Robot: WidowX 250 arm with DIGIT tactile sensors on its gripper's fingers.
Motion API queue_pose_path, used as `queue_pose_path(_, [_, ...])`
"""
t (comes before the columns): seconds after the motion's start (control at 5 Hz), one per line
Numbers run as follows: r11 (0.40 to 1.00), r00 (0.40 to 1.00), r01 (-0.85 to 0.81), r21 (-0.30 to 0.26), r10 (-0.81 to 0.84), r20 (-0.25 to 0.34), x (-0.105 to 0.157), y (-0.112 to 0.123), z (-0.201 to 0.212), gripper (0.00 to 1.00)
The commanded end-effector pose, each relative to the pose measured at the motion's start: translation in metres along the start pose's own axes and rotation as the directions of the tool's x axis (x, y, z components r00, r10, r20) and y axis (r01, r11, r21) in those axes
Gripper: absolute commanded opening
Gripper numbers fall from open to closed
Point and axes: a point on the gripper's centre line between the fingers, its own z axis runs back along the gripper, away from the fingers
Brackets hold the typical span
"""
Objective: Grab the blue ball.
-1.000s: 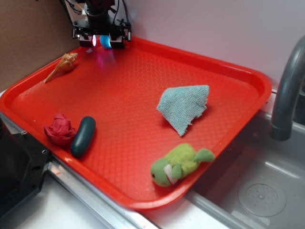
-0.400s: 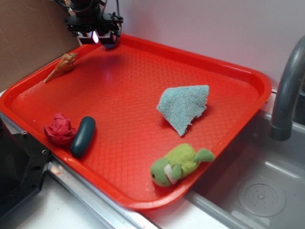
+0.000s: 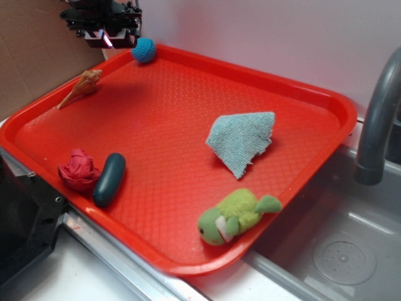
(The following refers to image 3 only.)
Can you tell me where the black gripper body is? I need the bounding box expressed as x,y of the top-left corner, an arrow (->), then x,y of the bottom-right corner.
60,0 -> 142,37

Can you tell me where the grey plastic sink basin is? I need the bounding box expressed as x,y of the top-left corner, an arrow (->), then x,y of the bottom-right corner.
244,147 -> 400,300

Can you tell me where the tan spiral seashell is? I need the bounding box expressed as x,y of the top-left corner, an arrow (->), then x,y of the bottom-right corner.
57,70 -> 103,109

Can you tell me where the grey sink faucet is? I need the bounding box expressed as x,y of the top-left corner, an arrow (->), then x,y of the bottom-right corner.
354,48 -> 400,186

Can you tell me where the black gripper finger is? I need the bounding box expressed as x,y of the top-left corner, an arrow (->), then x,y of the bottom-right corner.
107,29 -> 137,49
84,29 -> 107,48

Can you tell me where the dark teal toy cucumber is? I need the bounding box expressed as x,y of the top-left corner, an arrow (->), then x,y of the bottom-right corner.
93,153 -> 126,208

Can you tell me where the red crumpled fabric flower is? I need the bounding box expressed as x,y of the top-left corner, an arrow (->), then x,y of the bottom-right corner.
57,149 -> 101,192

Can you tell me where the green plush fish toy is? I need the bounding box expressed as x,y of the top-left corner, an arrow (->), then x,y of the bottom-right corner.
197,188 -> 283,246

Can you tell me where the red plastic tray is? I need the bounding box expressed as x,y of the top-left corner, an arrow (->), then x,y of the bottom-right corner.
1,45 -> 357,277

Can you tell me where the blue crocheted ball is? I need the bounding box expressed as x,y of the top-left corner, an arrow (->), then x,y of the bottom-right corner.
131,38 -> 157,63

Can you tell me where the brown cardboard panel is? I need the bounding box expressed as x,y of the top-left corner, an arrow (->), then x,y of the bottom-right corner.
1,1 -> 105,120

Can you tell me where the light blue terry cloth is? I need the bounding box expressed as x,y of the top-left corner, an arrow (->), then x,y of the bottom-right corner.
206,112 -> 276,180

